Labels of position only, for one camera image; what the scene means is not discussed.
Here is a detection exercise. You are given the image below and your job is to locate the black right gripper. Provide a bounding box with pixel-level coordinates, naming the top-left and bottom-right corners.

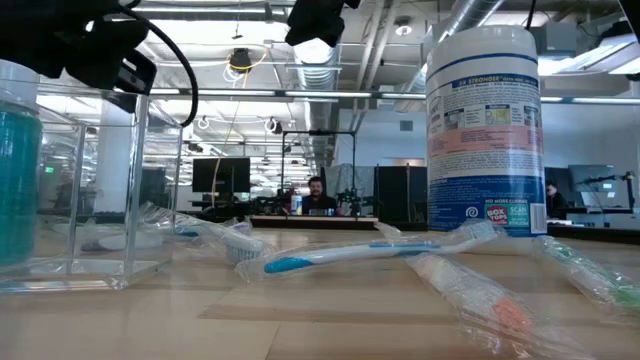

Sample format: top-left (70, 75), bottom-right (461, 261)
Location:
top-left (283, 0), bottom-right (362, 49)

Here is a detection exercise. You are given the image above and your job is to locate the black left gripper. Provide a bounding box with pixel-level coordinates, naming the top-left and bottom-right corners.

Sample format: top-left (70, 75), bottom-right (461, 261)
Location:
top-left (0, 0), bottom-right (150, 90)

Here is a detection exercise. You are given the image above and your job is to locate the teal mouthwash bottle white cap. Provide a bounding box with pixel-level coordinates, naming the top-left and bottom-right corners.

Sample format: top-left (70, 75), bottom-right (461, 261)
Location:
top-left (0, 58), bottom-right (44, 267)

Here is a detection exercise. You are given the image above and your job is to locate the clear acrylic box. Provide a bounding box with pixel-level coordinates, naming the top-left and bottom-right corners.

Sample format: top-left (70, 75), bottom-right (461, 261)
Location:
top-left (0, 82), bottom-right (184, 294)

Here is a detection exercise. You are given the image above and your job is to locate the blue white toothbrush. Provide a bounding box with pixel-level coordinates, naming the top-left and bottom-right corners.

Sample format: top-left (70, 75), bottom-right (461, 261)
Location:
top-left (142, 202), bottom-right (279, 266)
top-left (234, 219), bottom-right (506, 285)

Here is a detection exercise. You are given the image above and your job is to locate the white building column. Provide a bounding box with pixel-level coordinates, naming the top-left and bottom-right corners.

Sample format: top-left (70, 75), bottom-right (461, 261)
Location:
top-left (93, 102), bottom-right (140, 215)

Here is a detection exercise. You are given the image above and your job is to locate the grey cover sheet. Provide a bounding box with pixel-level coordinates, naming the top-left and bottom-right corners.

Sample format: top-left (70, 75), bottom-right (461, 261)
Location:
top-left (324, 163), bottom-right (376, 214)

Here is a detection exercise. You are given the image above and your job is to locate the person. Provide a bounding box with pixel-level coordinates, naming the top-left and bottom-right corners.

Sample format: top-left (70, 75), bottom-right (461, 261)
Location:
top-left (544, 180), bottom-right (571, 219)
top-left (299, 175), bottom-right (341, 217)

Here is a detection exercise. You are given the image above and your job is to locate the black computer monitor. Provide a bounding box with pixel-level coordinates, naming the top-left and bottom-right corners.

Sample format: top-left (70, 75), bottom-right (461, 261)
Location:
top-left (192, 157), bottom-right (252, 195)

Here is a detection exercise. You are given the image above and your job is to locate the black cabinet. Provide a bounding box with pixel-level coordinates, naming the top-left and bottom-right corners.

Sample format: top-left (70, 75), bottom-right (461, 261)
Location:
top-left (374, 165), bottom-right (429, 225)

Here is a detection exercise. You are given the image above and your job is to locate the white blue wipes canister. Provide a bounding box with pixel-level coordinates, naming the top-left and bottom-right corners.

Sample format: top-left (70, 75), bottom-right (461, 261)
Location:
top-left (424, 24), bottom-right (549, 254)

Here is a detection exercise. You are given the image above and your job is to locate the wooden background desk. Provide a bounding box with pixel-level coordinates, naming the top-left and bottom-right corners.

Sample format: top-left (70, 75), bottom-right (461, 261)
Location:
top-left (251, 214), bottom-right (380, 225)

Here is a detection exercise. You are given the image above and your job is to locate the grey background monitor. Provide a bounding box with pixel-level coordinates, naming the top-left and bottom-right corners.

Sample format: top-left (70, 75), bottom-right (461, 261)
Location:
top-left (568, 164), bottom-right (617, 194)

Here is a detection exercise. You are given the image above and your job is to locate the orange white wrapped toothbrush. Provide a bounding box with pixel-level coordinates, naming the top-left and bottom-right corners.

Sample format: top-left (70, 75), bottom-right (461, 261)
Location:
top-left (407, 252), bottom-right (591, 360)

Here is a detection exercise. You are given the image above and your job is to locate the silver ribbed ventilation duct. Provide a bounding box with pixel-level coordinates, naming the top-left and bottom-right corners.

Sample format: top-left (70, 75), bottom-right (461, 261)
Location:
top-left (285, 0), bottom-right (344, 169)

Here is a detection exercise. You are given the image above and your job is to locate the overhead frame light bar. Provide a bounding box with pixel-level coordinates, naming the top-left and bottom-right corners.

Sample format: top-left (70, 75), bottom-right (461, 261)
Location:
top-left (49, 87), bottom-right (640, 105)

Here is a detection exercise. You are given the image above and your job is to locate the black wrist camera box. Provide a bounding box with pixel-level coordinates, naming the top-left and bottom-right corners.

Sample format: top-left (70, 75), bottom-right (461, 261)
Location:
top-left (113, 48), bottom-right (158, 97)

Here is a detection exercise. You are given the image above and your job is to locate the black overhead camera yellow cable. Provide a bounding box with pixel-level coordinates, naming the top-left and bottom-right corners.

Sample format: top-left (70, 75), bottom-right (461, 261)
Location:
top-left (227, 47), bottom-right (271, 76)

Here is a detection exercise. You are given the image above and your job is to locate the black rectangular frame stand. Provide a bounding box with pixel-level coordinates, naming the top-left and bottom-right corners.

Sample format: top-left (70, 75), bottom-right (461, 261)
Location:
top-left (281, 130), bottom-right (357, 216)

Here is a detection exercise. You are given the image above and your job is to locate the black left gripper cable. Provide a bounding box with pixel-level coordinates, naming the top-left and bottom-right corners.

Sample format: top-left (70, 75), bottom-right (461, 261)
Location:
top-left (122, 0), bottom-right (200, 129)

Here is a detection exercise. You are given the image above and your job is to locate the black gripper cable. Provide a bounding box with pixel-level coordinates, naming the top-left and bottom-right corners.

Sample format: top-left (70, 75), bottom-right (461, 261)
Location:
top-left (523, 0), bottom-right (539, 31)
top-left (122, 0), bottom-right (200, 129)

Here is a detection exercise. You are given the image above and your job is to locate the silver smooth ventilation duct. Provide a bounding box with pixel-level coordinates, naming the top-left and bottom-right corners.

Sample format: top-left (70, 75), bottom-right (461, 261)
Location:
top-left (397, 0), bottom-right (506, 99)

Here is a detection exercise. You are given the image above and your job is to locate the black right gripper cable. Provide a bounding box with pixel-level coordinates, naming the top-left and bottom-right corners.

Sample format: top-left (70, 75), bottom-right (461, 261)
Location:
top-left (523, 0), bottom-right (539, 31)

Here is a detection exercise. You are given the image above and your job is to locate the black aluminium table frame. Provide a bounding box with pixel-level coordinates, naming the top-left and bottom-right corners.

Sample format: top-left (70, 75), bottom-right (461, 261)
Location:
top-left (0, 212), bottom-right (640, 241)

